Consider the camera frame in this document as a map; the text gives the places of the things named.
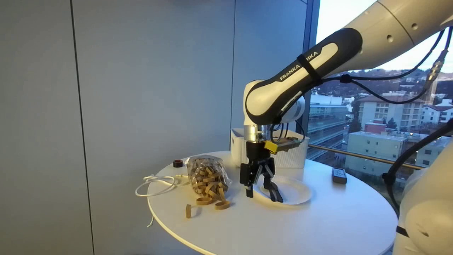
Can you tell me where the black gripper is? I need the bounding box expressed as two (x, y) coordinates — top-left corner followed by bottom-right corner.
(239, 141), (280, 199)

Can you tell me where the white round plate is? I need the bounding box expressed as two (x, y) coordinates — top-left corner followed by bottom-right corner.
(253, 178), (315, 207)

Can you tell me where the white plastic storage container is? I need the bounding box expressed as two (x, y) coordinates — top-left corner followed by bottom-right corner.
(229, 127), (309, 170)

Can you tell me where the black plastic spoon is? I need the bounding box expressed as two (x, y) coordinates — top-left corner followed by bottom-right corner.
(270, 187), (285, 204)

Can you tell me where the clear bag of corks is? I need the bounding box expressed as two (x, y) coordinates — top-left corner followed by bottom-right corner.
(185, 155), (232, 207)

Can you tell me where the metal balcony railing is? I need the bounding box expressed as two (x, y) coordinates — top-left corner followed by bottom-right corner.
(308, 144), (423, 172)

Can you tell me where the white cord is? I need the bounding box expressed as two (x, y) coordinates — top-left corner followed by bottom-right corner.
(132, 173), (189, 230)

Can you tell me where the thick black hose cable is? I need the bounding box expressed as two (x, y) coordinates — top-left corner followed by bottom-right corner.
(380, 118), (453, 216)

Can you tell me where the blue window frame post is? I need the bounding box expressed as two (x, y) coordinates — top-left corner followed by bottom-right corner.
(295, 0), (321, 136)

